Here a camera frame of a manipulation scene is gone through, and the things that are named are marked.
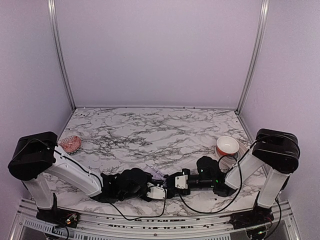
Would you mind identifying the lilac folding umbrella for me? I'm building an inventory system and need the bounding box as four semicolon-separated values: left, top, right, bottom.
144;166;166;183

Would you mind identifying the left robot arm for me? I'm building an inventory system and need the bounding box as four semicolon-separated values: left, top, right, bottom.
8;131;166;228

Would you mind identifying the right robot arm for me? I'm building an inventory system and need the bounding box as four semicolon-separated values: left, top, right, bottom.
165;128;301;230

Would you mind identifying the grey ringed plate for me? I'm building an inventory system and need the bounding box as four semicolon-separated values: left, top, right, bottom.
219;142;248;172

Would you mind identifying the orange white bowl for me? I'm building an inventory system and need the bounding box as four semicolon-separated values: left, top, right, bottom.
216;136;240;156

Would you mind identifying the red patterned bowl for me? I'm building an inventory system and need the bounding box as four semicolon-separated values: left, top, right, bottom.
58;135;82;155

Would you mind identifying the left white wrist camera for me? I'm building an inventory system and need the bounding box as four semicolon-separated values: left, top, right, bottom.
147;184;167;200

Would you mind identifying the aluminium front rail base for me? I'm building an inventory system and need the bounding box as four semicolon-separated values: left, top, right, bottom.
8;199;301;240

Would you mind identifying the right aluminium frame post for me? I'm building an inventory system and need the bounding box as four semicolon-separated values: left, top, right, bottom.
236;0;270;115

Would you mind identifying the aluminium frame post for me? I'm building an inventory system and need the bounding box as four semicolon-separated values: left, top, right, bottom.
47;0;77;112
236;0;270;115

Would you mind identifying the left aluminium frame post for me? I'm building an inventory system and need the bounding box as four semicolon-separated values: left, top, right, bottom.
47;0;77;112

